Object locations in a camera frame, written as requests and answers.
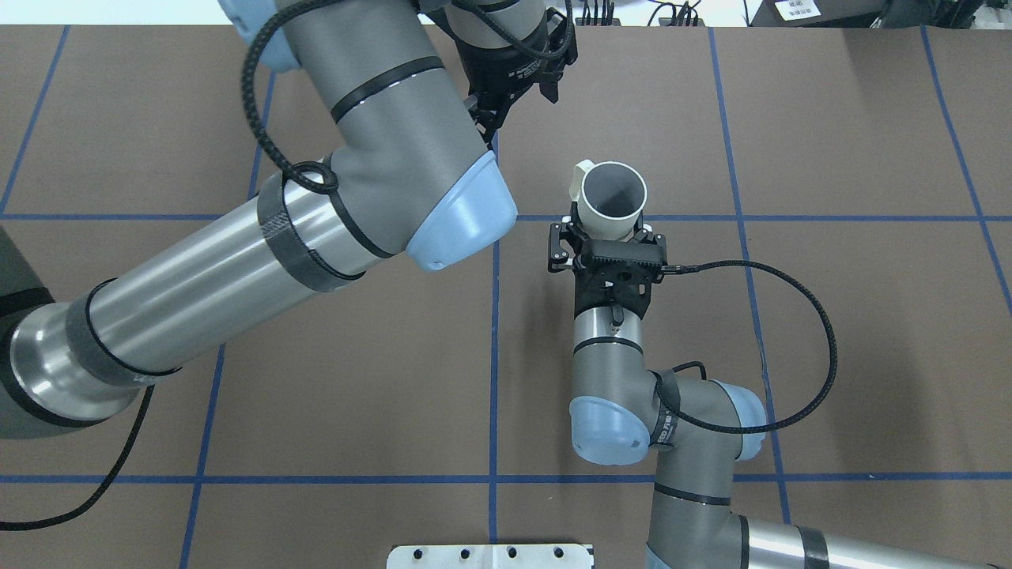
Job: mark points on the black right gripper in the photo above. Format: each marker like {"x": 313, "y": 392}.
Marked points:
{"x": 560, "y": 246}

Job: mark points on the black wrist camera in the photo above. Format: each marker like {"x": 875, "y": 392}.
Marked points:
{"x": 624, "y": 262}

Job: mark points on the white mug with HOME text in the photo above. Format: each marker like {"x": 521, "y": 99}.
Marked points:
{"x": 610, "y": 196}

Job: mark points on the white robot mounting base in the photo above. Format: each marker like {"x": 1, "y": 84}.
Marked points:
{"x": 544, "y": 555}

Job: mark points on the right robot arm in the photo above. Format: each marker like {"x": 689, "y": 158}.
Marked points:
{"x": 698, "y": 427}

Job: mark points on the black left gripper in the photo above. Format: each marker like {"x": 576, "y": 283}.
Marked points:
{"x": 506, "y": 73}

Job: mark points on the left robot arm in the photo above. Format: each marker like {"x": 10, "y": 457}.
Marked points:
{"x": 417, "y": 89}

